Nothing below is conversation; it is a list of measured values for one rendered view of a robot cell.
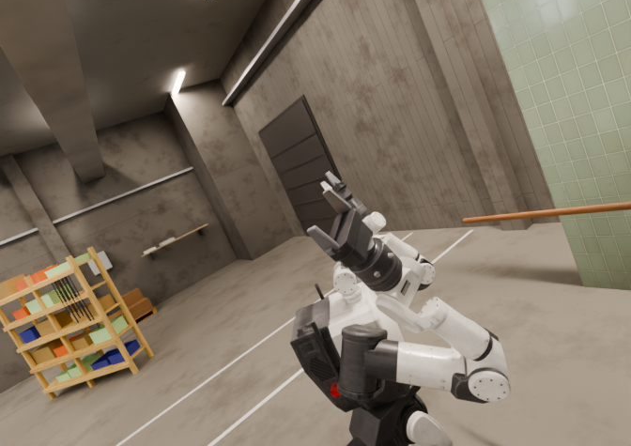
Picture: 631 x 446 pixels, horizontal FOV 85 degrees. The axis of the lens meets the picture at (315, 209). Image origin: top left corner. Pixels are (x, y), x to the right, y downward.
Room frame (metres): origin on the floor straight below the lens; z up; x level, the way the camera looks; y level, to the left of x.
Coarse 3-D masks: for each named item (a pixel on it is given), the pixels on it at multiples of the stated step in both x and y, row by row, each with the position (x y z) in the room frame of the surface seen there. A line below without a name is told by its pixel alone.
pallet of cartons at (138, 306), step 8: (136, 288) 8.69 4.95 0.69; (128, 296) 8.40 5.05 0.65; (136, 296) 8.50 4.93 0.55; (128, 304) 8.35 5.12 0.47; (136, 304) 8.17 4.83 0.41; (144, 304) 8.22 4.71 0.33; (120, 312) 8.15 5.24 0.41; (136, 312) 8.09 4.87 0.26; (144, 312) 8.17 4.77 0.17; (152, 312) 8.31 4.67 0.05; (136, 320) 8.35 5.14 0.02
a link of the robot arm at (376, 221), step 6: (360, 210) 1.26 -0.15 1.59; (366, 210) 1.27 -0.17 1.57; (366, 216) 1.27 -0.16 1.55; (372, 216) 1.23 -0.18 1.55; (378, 216) 1.25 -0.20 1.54; (366, 222) 1.24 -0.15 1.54; (372, 222) 1.23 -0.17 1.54; (378, 222) 1.23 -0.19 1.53; (384, 222) 1.24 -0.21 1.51; (372, 228) 1.24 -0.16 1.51; (378, 228) 1.23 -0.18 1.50
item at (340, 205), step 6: (324, 192) 0.68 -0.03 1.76; (330, 192) 0.68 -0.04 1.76; (330, 198) 0.68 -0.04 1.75; (336, 198) 0.68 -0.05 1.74; (342, 198) 0.68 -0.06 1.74; (336, 204) 0.69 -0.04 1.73; (342, 204) 0.68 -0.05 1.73; (348, 204) 0.68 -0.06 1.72; (336, 210) 0.70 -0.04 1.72; (342, 210) 0.69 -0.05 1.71
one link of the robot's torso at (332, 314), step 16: (368, 288) 1.04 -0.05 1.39; (320, 304) 1.08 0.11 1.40; (336, 304) 1.02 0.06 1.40; (352, 304) 0.98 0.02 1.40; (368, 304) 0.93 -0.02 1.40; (304, 320) 1.02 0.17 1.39; (320, 320) 0.97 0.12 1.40; (336, 320) 0.93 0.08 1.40; (352, 320) 0.90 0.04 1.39; (368, 320) 0.88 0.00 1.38; (384, 320) 0.88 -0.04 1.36; (304, 336) 0.92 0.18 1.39; (320, 336) 0.88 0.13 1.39; (336, 336) 0.89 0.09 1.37; (400, 336) 0.89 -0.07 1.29; (304, 352) 0.93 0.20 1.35; (320, 352) 0.92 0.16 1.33; (336, 352) 0.89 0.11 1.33; (304, 368) 0.93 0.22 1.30; (320, 368) 0.92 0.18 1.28; (336, 368) 0.88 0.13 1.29; (320, 384) 0.93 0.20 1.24; (336, 384) 0.92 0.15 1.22; (400, 384) 0.90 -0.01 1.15; (336, 400) 0.92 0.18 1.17; (352, 400) 0.92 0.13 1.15; (368, 400) 0.91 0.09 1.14; (384, 400) 0.92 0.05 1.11
